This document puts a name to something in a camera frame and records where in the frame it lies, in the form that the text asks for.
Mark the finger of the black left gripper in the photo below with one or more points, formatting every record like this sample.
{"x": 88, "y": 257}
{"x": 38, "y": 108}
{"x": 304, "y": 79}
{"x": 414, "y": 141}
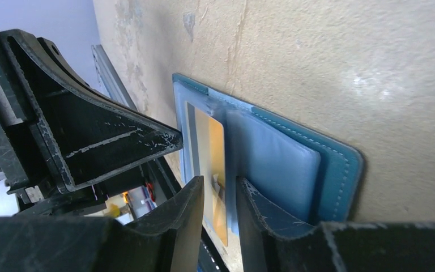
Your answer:
{"x": 58, "y": 133}

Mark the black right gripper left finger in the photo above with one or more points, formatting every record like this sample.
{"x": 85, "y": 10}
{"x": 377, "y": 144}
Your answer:
{"x": 165, "y": 239}

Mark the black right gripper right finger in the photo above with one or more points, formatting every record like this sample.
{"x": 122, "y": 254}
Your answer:
{"x": 272, "y": 239}

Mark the blue card holder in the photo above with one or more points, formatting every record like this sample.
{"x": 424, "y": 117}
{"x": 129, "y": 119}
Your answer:
{"x": 306, "y": 173}

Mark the aluminium frame rail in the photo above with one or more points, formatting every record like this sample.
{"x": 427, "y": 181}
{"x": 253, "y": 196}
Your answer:
{"x": 109, "y": 78}

